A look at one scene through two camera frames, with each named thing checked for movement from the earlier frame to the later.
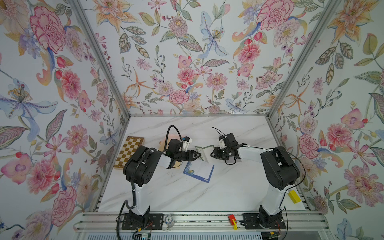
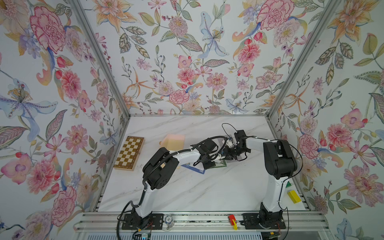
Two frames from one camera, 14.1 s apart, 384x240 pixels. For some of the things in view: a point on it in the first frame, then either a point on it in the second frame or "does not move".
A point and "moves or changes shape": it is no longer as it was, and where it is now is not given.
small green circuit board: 143,236 does not move
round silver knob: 169,220 does not move
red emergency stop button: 233,221 does not move
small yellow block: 294,196 does not move
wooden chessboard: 131,145 does not move
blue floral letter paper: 199,169 moves or changes shape
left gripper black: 190,158 → 211,164
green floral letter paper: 206,152 moves or changes shape
